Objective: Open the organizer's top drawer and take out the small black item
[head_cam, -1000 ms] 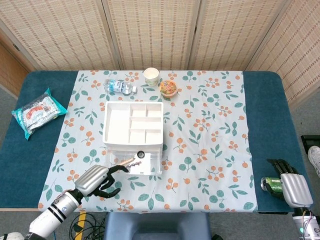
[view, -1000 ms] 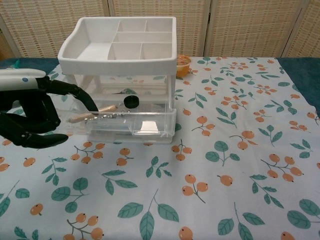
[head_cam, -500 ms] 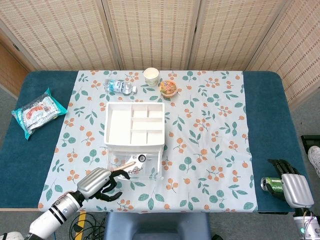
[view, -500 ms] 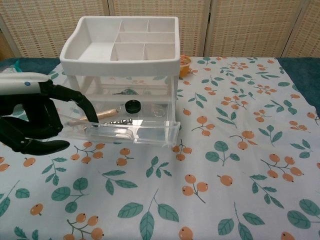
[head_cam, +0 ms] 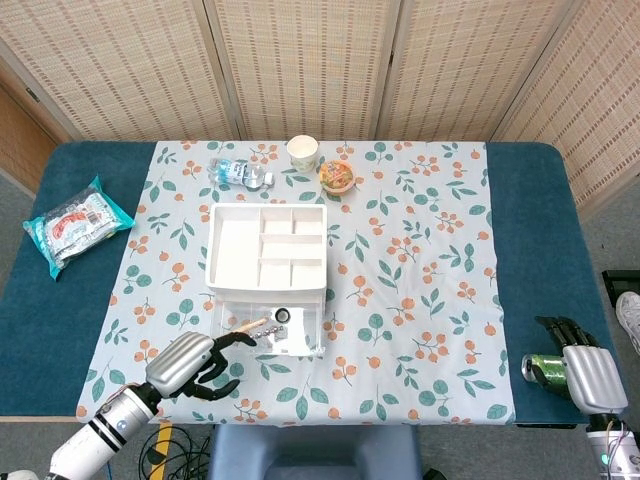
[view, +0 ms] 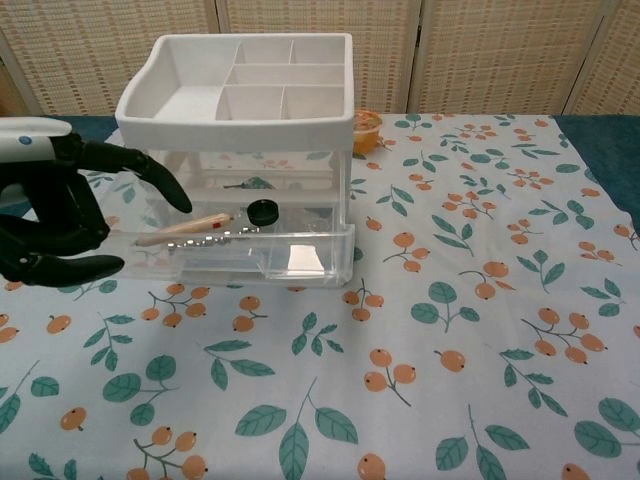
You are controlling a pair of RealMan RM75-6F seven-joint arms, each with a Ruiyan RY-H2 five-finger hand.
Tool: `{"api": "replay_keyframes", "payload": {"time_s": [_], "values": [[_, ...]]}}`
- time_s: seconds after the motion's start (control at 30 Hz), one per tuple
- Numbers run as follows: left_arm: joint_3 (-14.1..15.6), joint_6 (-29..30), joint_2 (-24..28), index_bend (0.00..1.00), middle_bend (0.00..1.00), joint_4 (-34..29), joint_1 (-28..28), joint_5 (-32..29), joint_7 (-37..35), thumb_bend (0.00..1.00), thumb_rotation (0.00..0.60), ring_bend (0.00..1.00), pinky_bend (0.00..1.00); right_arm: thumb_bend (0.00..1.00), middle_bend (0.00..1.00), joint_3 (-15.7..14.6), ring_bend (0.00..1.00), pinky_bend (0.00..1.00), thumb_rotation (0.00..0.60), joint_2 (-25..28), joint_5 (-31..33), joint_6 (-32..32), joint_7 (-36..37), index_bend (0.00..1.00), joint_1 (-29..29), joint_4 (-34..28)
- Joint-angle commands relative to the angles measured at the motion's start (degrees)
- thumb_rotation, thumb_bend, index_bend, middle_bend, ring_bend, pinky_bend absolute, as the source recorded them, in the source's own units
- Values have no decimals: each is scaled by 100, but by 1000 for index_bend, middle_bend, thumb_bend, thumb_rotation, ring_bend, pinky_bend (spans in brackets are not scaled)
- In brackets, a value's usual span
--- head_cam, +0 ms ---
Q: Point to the green can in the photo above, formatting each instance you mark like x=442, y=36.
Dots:
x=550, y=365

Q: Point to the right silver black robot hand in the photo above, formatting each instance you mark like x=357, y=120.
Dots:
x=595, y=375

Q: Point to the yellow floor tape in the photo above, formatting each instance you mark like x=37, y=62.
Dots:
x=164, y=435

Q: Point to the wooden pen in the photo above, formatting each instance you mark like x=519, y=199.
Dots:
x=250, y=325

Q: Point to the black metal frame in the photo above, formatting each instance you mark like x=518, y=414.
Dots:
x=620, y=275

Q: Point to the white paper cup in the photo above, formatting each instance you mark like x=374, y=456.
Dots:
x=302, y=150

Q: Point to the blue padded chair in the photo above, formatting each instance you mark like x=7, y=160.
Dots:
x=310, y=450

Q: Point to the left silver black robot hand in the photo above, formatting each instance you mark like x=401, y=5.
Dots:
x=177, y=362

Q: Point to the clear plastic drawer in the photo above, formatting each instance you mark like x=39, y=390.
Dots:
x=225, y=320

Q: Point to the white sneaker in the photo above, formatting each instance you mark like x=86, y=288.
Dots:
x=630, y=315

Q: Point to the woven bamboo folding screen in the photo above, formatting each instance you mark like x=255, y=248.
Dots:
x=300, y=65

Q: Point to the clear plastic water bottle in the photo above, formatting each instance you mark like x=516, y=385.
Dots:
x=235, y=171

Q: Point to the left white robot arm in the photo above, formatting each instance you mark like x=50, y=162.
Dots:
x=100, y=425

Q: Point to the white drawer organizer box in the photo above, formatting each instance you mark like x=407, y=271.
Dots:
x=235, y=250

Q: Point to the teal snack package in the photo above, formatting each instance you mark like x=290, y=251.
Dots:
x=75, y=227

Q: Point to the floral fruit print tablecloth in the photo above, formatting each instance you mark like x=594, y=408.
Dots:
x=400, y=325

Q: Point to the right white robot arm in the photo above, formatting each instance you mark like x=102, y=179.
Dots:
x=615, y=450

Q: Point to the orange jelly cup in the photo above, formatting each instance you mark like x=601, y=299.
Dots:
x=337, y=176

